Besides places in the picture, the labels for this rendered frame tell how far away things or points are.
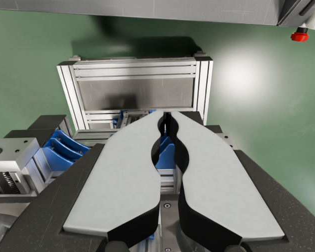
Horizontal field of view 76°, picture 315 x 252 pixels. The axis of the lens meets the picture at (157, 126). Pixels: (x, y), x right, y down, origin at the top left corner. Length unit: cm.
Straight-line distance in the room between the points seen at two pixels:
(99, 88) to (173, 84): 44
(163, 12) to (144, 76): 81
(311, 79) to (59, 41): 165
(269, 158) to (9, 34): 210
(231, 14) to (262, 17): 5
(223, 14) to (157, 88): 86
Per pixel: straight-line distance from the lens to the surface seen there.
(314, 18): 42
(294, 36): 61
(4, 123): 197
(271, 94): 164
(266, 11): 41
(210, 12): 38
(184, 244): 52
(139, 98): 123
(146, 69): 115
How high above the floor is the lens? 132
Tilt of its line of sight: 58 degrees down
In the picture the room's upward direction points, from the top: 179 degrees counter-clockwise
